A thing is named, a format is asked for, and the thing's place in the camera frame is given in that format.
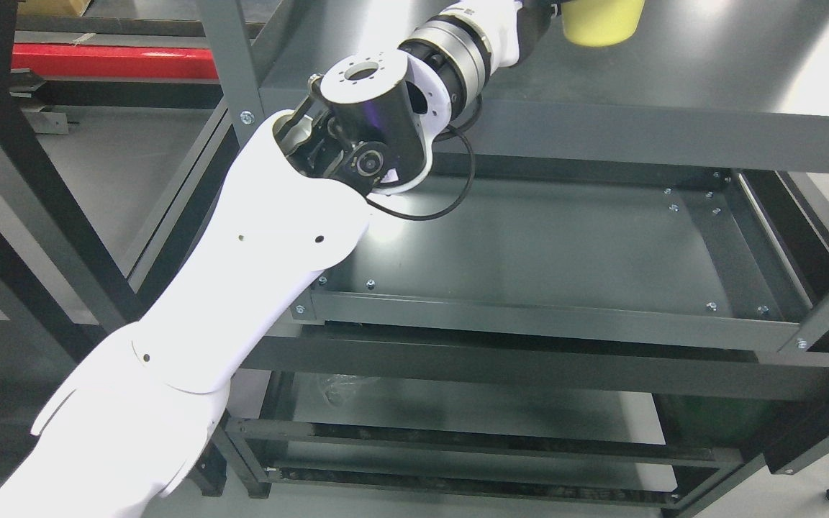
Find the red metal beam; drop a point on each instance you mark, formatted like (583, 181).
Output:
(106, 61)

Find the yellow plastic cup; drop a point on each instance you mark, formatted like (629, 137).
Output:
(599, 24)

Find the black metal shelf rack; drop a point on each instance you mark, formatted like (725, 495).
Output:
(33, 189)

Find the grey metal shelf unit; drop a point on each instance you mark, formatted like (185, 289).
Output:
(630, 309)

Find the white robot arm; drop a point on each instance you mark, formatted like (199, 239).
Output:
(133, 418)

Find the clear plastic bag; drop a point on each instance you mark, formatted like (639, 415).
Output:
(339, 389)

